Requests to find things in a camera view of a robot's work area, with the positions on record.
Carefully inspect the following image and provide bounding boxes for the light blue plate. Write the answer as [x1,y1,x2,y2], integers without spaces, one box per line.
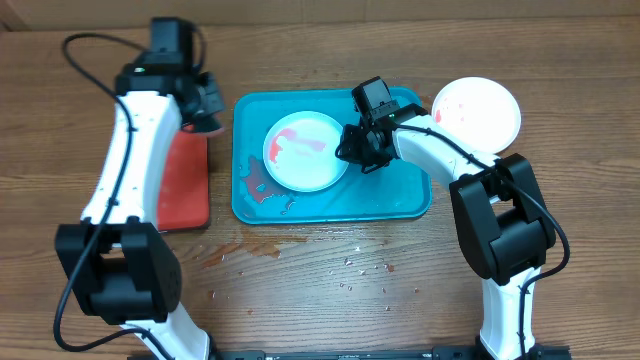
[262,111,348,192]

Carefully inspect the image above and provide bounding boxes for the white plate with red stain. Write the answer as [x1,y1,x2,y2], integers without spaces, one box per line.
[431,77,522,154]

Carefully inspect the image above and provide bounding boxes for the dark green bow-shaped sponge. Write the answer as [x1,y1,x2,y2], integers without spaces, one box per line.
[193,122,224,138]

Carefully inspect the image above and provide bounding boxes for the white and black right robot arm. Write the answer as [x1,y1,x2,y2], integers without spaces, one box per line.
[335,77,569,359]

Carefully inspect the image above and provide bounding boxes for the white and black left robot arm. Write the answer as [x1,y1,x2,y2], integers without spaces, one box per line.
[54,17,224,359]

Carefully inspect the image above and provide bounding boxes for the teal plastic serving tray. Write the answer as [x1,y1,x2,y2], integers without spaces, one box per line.
[231,89,432,225]

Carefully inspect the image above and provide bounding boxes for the dark brown tray of red water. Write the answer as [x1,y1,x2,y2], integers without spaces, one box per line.
[157,131,210,232]

